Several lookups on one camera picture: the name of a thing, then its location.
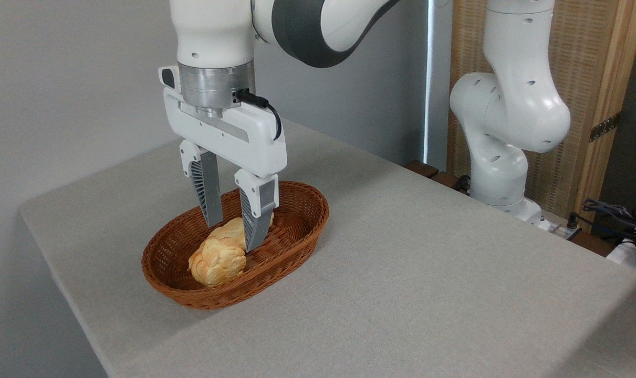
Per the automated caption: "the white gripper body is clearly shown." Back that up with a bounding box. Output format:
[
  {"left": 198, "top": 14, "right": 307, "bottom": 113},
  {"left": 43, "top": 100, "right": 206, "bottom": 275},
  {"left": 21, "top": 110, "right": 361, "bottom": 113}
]
[{"left": 159, "top": 65, "right": 288, "bottom": 179}]

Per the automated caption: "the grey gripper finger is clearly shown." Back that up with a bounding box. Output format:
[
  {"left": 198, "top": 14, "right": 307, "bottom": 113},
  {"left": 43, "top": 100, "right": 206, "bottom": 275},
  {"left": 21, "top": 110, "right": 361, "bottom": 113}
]
[
  {"left": 180, "top": 140, "right": 224, "bottom": 228},
  {"left": 234, "top": 169, "right": 280, "bottom": 254}
]

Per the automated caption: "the round golden bread roll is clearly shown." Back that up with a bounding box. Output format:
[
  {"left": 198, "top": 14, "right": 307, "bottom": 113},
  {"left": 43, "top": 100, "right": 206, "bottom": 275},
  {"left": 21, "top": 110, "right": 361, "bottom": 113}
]
[{"left": 188, "top": 236, "right": 247, "bottom": 287}]

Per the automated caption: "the long golden bread roll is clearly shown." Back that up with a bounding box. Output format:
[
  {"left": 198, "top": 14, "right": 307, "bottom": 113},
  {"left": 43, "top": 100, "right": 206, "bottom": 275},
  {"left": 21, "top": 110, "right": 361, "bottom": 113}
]
[{"left": 207, "top": 212, "right": 275, "bottom": 251}]

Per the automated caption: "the brown wicker oval basket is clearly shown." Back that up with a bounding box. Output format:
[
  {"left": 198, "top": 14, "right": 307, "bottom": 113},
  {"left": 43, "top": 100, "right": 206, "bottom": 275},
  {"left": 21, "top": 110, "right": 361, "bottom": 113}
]
[{"left": 141, "top": 181, "right": 330, "bottom": 310}]

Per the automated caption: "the brown wooden bench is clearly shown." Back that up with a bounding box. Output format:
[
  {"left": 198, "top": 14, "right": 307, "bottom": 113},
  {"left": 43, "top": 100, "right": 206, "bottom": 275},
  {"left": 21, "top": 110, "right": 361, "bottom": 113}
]
[{"left": 404, "top": 160, "right": 473, "bottom": 196}]

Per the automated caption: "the gray tablecloth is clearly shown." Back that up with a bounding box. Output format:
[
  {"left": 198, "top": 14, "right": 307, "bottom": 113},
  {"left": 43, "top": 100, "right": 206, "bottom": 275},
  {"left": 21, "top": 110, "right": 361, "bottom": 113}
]
[{"left": 18, "top": 110, "right": 636, "bottom": 378}]

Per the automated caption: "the metal screen hinge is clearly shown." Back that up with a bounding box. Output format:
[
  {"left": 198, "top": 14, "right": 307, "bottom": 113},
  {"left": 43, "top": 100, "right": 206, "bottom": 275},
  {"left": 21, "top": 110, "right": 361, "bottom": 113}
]
[{"left": 589, "top": 112, "right": 621, "bottom": 143}]

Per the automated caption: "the dark gray partition panel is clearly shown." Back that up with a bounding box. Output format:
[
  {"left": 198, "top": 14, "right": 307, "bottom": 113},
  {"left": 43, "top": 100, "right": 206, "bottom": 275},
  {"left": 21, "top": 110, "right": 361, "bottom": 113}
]
[{"left": 600, "top": 23, "right": 636, "bottom": 212}]

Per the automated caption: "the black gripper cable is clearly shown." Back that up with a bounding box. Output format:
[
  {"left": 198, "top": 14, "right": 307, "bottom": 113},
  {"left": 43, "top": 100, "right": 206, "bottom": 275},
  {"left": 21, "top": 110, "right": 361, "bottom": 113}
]
[{"left": 235, "top": 89, "right": 283, "bottom": 141}]

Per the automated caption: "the bundle of black cables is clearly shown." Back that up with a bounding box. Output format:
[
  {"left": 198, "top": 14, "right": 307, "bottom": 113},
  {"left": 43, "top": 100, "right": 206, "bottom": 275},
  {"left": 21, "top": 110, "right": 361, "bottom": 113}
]
[{"left": 569, "top": 198, "right": 636, "bottom": 248}]

